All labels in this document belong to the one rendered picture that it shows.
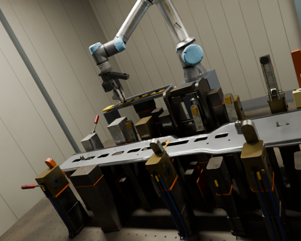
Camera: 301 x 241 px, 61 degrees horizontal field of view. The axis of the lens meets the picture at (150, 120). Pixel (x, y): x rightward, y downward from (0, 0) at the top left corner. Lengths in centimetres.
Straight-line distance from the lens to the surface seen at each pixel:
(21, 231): 193
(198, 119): 117
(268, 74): 108
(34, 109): 317
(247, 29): 364
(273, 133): 95
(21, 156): 301
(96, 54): 149
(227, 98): 112
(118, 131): 138
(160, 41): 398
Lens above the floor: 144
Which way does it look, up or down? 17 degrees down
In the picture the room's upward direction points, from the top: 24 degrees counter-clockwise
